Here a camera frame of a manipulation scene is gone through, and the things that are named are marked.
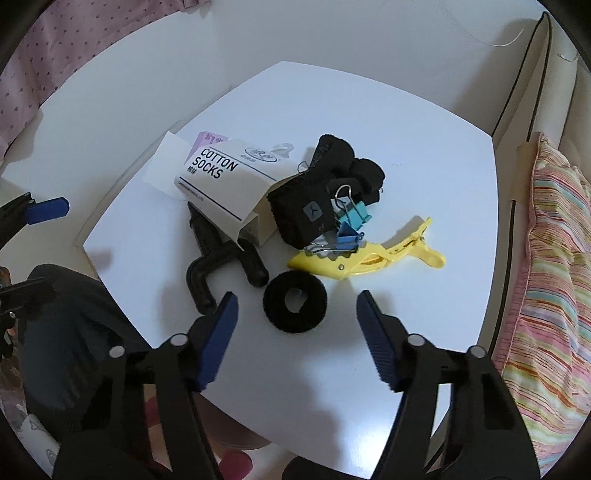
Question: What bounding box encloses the purple card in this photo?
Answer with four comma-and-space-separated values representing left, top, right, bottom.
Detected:
193, 131, 230, 151

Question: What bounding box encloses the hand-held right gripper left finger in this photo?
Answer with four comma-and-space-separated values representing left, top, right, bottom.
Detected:
53, 292, 241, 480

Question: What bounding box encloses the white socks box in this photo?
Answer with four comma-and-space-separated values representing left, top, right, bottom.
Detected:
174, 137, 296, 247

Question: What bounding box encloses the teal binder clip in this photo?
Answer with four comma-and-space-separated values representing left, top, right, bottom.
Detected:
331, 185, 372, 227

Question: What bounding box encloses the black sock with grey logo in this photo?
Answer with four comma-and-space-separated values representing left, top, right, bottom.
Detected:
268, 178, 335, 247

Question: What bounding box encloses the black plastic hook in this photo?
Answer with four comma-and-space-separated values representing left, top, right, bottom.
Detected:
185, 202, 270, 315

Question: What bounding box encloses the white printed cloth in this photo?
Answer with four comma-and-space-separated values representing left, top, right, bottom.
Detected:
9, 401, 61, 476

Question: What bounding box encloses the pink dotted curtain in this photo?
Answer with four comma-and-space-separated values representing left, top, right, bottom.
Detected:
0, 0, 213, 160

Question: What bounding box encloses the white nightstand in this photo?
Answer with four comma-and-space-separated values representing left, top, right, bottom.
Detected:
83, 61, 502, 469

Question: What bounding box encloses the black hair scrunchie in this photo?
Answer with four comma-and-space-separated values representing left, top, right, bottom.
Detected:
262, 271, 328, 334

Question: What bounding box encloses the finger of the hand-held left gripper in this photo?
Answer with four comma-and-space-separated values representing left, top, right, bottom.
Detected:
0, 195, 70, 232
0, 276, 47, 358

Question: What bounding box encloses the striped pastel pillow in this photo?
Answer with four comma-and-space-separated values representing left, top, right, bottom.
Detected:
496, 133, 591, 476

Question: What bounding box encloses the white paper sheet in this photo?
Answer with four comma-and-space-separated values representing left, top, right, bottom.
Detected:
143, 131, 199, 199

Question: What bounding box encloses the person's left leg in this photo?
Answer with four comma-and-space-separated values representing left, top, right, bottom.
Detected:
18, 264, 158, 435

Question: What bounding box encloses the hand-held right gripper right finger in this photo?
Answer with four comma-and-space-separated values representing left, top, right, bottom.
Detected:
356, 290, 541, 480

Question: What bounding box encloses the thin white cable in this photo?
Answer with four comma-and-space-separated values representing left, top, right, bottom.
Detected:
485, 25, 527, 47

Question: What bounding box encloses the yellow hair clip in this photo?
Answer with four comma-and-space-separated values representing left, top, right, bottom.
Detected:
287, 216, 447, 281

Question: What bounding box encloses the blue binder clip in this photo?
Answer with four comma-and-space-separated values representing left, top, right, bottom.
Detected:
305, 222, 365, 254

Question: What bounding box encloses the pink slipper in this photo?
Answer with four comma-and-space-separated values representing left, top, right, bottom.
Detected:
217, 450, 252, 476

